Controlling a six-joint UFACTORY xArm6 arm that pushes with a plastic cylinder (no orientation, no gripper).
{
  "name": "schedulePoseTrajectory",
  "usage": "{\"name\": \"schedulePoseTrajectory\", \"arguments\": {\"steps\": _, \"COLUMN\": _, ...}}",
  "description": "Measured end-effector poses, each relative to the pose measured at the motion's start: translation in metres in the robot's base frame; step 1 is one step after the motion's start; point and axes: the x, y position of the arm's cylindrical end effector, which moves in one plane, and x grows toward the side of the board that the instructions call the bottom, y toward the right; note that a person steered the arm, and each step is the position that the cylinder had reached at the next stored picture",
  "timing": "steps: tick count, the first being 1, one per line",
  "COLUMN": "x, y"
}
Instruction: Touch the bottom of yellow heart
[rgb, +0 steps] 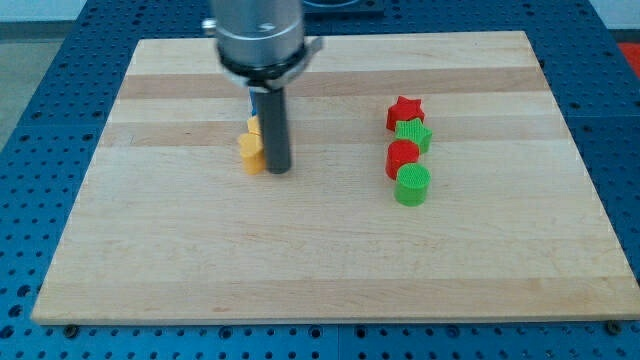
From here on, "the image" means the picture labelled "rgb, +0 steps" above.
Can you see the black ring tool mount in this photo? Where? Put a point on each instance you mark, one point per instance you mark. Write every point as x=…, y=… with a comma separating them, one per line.
x=269, y=78

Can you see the red cylinder block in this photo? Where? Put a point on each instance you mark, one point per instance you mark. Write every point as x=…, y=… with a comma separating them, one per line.
x=399, y=153

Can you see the yellow block behind probe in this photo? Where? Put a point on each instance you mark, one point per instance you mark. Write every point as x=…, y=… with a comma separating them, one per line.
x=253, y=125

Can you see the wooden board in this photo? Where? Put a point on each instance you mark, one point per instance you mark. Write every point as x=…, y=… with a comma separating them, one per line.
x=168, y=229

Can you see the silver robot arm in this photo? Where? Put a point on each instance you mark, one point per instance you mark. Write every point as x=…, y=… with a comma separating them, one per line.
x=261, y=44

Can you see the green cylinder block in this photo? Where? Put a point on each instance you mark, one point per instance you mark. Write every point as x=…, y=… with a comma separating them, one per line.
x=412, y=182

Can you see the blue block behind probe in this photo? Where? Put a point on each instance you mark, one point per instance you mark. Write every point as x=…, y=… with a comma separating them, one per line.
x=253, y=103

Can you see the red star block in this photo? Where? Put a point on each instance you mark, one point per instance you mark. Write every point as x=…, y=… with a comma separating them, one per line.
x=405, y=109

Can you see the green star block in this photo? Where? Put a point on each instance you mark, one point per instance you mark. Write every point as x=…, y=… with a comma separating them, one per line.
x=415, y=131

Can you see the dark grey cylindrical probe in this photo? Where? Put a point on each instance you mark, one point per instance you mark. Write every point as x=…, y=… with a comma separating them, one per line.
x=272, y=116

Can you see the yellow heart block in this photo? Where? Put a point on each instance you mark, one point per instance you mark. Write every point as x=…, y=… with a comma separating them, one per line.
x=252, y=153

